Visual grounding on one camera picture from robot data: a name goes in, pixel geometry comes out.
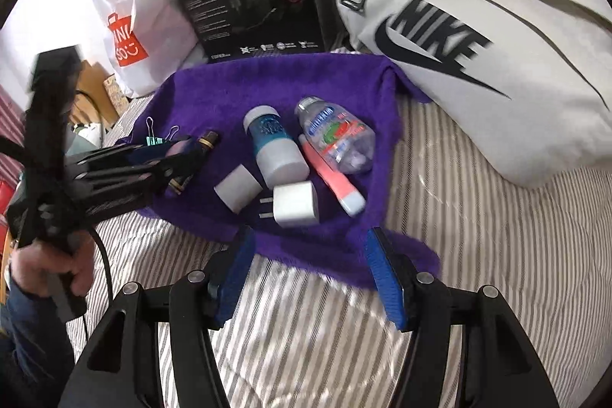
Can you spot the purple towel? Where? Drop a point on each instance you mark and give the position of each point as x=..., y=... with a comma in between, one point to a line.
x=215, y=102

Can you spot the red striped cloth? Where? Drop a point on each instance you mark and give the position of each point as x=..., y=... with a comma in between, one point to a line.
x=9, y=116

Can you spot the clear plastic bottle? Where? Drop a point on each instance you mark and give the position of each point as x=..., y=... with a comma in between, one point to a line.
x=334, y=140

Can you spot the dark gold cosmetic tube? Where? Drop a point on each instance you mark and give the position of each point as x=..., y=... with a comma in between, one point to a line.
x=209, y=139

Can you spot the pink white electric pen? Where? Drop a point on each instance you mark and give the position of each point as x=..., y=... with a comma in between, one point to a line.
x=330, y=179

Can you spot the wooden furniture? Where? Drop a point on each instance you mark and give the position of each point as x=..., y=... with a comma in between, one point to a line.
x=93, y=78

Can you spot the beige bag with black logo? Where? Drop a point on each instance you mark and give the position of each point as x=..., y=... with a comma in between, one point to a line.
x=502, y=126

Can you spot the person's left hand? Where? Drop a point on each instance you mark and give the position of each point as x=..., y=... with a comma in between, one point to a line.
x=43, y=264

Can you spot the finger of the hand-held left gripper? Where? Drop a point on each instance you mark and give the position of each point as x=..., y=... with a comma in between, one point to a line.
x=134, y=159
x=143, y=188

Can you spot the white blue canister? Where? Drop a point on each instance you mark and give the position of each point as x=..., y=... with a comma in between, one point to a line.
x=282, y=159

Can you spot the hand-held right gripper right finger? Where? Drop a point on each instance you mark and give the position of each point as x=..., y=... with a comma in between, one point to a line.
x=382, y=279

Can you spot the white tape roll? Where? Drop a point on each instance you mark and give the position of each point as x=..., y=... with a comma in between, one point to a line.
x=236, y=190

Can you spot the patterned cardboard box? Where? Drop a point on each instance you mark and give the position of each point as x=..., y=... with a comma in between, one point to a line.
x=115, y=97

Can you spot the white charger plug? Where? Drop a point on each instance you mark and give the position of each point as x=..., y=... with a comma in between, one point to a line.
x=296, y=205

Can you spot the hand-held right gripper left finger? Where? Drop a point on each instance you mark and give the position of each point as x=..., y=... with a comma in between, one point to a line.
x=236, y=274

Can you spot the grey green cup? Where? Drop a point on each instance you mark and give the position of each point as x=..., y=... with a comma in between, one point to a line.
x=88, y=135

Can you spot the striped bedspread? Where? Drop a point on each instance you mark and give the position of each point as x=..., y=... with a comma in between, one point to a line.
x=478, y=245

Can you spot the person's left forearm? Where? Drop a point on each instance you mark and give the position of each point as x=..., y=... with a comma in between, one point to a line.
x=33, y=341

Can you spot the green binder clip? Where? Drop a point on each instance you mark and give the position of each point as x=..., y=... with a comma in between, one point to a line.
x=154, y=141

